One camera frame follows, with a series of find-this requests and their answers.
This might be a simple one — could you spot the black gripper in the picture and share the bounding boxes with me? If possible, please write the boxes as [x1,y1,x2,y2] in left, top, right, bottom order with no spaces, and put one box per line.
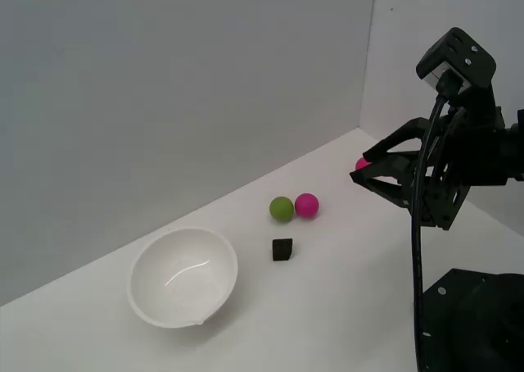
[350,100,513,231]

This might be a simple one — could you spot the black foam box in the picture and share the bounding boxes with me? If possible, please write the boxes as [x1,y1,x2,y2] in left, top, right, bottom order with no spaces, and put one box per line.
[271,238,294,262]

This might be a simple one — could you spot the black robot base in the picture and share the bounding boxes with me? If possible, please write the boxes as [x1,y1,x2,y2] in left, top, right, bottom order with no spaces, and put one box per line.
[417,268,524,372]

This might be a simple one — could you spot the white bowl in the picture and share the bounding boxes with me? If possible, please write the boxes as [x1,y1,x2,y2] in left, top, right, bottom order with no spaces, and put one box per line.
[127,227,239,329]

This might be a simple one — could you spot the green ball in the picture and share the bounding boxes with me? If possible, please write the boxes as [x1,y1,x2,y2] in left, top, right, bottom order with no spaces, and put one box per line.
[269,196,295,223]

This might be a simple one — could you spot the black camera cable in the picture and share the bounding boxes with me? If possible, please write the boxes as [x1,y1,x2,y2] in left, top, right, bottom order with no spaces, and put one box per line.
[411,70,466,372]

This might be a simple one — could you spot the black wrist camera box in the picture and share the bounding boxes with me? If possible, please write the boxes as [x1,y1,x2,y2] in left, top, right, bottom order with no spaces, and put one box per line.
[415,26,498,99]

